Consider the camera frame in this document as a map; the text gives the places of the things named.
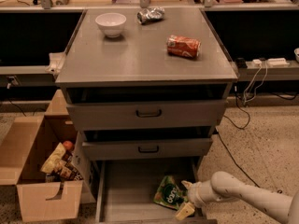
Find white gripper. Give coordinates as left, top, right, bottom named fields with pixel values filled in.
left=175, top=180, right=205, bottom=221

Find green rice chip bag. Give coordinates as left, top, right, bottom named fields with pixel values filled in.
left=153, top=175, right=187, bottom=210

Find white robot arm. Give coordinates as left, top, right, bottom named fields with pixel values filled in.
left=176, top=171, right=299, bottom=224

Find grey middle drawer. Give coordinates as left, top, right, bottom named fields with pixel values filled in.
left=82, top=138, right=212, bottom=161

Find grey drawer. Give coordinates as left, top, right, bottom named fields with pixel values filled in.
left=95, top=158, right=218, bottom=224
left=66, top=100, right=226, bottom=131
left=82, top=138, right=212, bottom=161

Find grey bottom drawer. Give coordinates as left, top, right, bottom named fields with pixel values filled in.
left=95, top=158, right=218, bottom=224

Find grey top drawer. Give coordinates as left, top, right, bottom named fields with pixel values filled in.
left=66, top=100, right=226, bottom=131

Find grey drawer cabinet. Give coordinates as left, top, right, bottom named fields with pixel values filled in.
left=55, top=7, right=238, bottom=161

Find dark brown snack bag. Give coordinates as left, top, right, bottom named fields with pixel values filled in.
left=52, top=153, right=83, bottom=181

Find yellow snack bag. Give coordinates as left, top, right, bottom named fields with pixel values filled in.
left=40, top=143, right=66, bottom=174

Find crumpled silver foil bag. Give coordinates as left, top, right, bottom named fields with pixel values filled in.
left=137, top=7, right=164, bottom=24

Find red apple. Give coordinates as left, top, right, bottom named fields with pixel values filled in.
left=63, top=141, right=74, bottom=151

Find orange soda can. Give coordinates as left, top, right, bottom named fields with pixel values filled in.
left=166, top=35, right=201, bottom=59

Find white power strip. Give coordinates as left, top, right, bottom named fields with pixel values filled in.
left=236, top=57, right=291, bottom=69

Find brown cardboard box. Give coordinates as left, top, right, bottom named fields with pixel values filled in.
left=0, top=91, right=96, bottom=224

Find white ceramic bowl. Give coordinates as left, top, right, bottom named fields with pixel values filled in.
left=95, top=13, right=127, bottom=38

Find black floor cable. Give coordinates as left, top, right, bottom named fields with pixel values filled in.
left=216, top=93, right=284, bottom=194

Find white cables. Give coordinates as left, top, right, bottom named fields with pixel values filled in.
left=242, top=63, right=269, bottom=106

